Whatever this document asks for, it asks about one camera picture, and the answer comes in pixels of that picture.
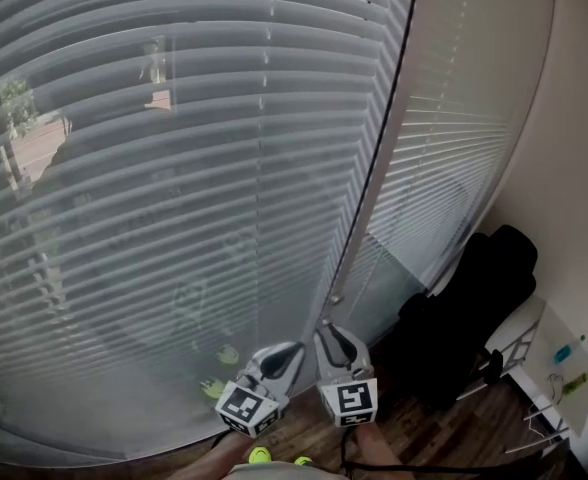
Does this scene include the clear blinds tilt wand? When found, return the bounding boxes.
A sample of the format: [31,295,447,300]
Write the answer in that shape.
[327,0,428,305]

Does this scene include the narrow white window blinds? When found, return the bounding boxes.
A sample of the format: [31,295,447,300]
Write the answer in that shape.
[363,0,558,294]

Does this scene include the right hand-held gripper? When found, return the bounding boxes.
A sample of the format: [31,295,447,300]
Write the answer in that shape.
[313,320,380,428]

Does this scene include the person's left forearm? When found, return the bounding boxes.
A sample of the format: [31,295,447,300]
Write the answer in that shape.
[166,430,255,480]

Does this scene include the white side table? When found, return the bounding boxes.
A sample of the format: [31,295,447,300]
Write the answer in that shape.
[453,295,588,455]

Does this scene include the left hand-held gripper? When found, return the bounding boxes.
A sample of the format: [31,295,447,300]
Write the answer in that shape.
[214,341,309,439]

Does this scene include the wide grey window blinds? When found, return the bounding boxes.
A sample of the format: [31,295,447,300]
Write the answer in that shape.
[0,0,420,462]

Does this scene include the green tree outside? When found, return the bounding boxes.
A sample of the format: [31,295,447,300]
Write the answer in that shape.
[0,77,40,142]

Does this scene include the person's grey shorts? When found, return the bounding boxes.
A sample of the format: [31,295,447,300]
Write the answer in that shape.
[229,460,353,480]

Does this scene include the person's right forearm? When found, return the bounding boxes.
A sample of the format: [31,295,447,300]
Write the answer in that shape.
[351,423,418,480]

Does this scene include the black backpack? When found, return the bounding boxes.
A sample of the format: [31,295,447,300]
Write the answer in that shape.
[382,224,540,415]

